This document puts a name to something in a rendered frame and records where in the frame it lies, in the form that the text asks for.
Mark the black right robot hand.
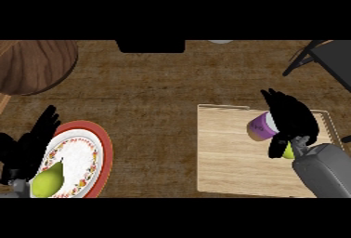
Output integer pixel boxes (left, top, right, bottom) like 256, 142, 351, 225
259, 87, 321, 160

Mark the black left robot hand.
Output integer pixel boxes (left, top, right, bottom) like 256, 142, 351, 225
0, 104, 62, 186

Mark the purple can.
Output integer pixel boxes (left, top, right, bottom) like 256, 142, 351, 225
244, 111, 281, 142

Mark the pale wooden tray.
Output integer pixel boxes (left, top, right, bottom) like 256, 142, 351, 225
196, 103, 343, 199

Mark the green fruit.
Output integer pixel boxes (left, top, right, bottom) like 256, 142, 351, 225
281, 140, 296, 160

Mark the green pear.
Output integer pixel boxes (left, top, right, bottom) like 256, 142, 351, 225
29, 158, 66, 198

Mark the red-rimmed floral plate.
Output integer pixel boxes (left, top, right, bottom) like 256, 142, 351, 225
29, 120, 113, 199

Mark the round brown wooden board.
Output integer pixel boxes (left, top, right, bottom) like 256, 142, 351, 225
0, 40, 79, 97

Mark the black appliance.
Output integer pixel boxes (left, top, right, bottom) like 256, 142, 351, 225
115, 40, 185, 54

